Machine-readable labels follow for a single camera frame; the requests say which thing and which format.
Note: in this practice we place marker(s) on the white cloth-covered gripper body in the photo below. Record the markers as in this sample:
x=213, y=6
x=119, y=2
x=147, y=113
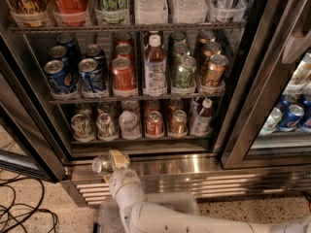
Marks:
x=121, y=178

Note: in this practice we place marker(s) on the green la croix can top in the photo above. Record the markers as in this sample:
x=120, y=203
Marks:
x=112, y=11

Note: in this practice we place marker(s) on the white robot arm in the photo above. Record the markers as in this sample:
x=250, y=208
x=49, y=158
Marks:
x=138, y=215

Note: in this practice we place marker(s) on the blue pepsi can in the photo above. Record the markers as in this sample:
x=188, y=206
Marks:
x=60, y=80
x=92, y=76

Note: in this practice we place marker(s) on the red can bottom shelf front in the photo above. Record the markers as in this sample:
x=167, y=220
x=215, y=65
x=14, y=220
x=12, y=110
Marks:
x=154, y=124

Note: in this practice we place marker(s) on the brown tea bottle white cap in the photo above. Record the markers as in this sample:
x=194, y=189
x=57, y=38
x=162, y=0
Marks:
x=155, y=67

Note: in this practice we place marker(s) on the clear water bottle top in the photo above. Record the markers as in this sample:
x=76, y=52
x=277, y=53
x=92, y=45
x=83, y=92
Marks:
x=150, y=11

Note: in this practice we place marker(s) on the green 7up can behind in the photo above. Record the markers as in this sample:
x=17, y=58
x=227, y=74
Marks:
x=83, y=131

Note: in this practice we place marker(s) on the blue pepsi can right fridge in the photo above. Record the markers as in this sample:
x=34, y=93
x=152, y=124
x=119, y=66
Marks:
x=291, y=116

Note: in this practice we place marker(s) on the red coke can middle front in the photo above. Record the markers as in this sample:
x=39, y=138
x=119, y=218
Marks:
x=124, y=80

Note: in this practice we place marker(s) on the silver can top right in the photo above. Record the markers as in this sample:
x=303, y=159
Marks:
x=227, y=10

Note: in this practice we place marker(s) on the gold can middle front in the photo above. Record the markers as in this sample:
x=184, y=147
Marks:
x=213, y=75

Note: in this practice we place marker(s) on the yellow la croix can top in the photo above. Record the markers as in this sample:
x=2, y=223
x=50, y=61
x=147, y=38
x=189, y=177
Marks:
x=31, y=9

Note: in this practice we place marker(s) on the blue pepsi can front left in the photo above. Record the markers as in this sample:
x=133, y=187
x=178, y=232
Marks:
x=60, y=80

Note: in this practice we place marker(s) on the right fridge glass door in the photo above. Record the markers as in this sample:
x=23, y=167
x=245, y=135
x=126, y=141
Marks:
x=276, y=36

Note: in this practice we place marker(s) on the orange can bottom shelf front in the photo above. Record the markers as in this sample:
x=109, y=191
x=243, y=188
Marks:
x=178, y=124

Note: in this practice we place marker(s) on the steel fridge base grille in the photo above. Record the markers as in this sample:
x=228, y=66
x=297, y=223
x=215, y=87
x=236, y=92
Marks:
x=202, y=176

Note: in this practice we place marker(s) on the green can middle front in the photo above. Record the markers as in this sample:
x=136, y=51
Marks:
x=183, y=81

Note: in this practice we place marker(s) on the green 7up can front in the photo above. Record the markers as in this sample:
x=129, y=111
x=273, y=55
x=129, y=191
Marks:
x=102, y=165

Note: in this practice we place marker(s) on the tea bottle bottom shelf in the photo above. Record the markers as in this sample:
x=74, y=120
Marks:
x=201, y=117

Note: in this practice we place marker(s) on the red coca-cola can top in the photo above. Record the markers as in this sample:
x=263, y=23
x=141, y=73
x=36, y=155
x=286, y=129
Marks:
x=71, y=12

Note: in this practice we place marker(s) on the clear plastic bin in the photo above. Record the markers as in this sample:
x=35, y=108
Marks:
x=109, y=216

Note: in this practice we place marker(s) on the green 7up can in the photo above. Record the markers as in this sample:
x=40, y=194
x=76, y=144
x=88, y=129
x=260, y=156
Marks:
x=83, y=131
x=102, y=165

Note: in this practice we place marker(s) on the left fridge door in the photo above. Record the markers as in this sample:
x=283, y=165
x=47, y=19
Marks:
x=37, y=159

